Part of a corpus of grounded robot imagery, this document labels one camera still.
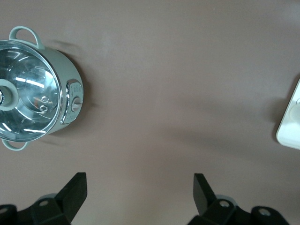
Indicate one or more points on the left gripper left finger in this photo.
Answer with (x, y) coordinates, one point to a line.
(70, 197)

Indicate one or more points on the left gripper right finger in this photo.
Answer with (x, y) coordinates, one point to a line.
(204, 199)

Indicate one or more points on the cream bear print tray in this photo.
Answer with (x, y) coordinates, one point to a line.
(287, 133)

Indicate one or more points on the glass pot lid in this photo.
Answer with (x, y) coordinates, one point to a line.
(28, 93)

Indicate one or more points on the sage green electric pot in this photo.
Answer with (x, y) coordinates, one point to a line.
(68, 70)

